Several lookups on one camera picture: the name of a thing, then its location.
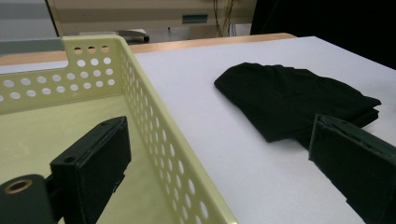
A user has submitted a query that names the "wooden table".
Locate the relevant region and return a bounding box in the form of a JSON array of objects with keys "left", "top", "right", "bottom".
[{"left": 0, "top": 32, "right": 297, "bottom": 66}]

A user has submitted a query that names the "white table board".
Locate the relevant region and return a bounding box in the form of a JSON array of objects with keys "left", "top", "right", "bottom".
[{"left": 0, "top": 35, "right": 396, "bottom": 224}]

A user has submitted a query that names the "white cabinet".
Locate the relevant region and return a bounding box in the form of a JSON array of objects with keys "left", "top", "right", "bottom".
[{"left": 0, "top": 0, "right": 59, "bottom": 41}]

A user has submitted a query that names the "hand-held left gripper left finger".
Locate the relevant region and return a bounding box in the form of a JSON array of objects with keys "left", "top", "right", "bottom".
[{"left": 49, "top": 116, "right": 133, "bottom": 224}]

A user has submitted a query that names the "hanging cables bundle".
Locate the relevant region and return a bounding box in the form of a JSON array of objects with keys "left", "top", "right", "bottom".
[{"left": 213, "top": 0, "right": 237, "bottom": 37}]

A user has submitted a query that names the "pale yellow perforated plastic basket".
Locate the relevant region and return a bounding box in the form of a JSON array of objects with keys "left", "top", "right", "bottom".
[{"left": 0, "top": 35, "right": 239, "bottom": 224}]

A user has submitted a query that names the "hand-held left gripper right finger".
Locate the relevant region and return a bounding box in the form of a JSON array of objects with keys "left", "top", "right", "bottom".
[{"left": 307, "top": 113, "right": 396, "bottom": 224}]

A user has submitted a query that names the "black cloth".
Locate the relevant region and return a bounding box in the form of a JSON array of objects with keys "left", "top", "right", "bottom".
[{"left": 213, "top": 62, "right": 382, "bottom": 150}]

